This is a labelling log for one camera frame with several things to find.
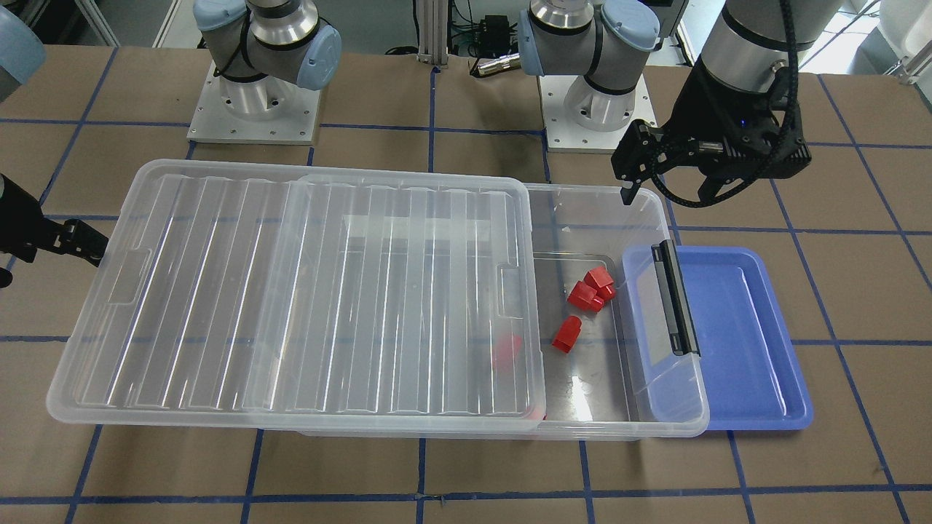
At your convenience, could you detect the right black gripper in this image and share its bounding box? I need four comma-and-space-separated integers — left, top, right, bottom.
1, 175, 109, 264

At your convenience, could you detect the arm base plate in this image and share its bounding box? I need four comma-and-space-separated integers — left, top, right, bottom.
538, 74, 657, 154
186, 63, 322, 146

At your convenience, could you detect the clear plastic box lid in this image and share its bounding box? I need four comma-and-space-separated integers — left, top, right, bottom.
47, 159, 546, 435

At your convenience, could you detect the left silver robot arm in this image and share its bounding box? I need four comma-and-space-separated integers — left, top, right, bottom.
517, 1, 839, 208

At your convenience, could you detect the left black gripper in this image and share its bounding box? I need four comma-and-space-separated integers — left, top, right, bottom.
610, 62, 812, 206

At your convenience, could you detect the black box latch handle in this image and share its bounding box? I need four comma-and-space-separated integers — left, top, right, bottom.
650, 239, 701, 356

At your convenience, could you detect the clear plastic storage box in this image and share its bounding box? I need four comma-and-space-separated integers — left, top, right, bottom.
254, 173, 709, 440

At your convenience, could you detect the blue plastic tray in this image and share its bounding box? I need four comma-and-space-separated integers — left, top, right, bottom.
622, 245, 813, 431

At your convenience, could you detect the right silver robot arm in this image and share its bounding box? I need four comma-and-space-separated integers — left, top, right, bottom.
1, 1, 342, 266

